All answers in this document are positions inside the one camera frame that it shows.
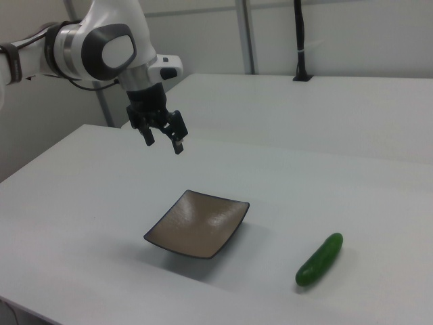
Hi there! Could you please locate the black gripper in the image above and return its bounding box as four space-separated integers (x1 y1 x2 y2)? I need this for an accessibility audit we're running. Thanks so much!
126 83 189 156

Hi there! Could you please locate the green cucumber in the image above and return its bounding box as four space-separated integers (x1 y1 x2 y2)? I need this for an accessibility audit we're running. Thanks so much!
295 232 344 288

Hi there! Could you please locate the square brown ceramic plate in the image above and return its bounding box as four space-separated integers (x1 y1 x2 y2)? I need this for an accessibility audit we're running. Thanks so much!
143 189 251 261

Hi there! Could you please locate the black pole stand with base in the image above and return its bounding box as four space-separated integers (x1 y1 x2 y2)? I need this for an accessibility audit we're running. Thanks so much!
292 0 314 83

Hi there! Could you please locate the black cable on robot arm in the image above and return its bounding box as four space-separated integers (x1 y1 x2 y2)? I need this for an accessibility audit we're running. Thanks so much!
66 76 120 91

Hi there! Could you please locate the black velcro strap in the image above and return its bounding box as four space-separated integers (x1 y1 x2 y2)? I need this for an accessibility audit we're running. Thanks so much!
0 43 24 85

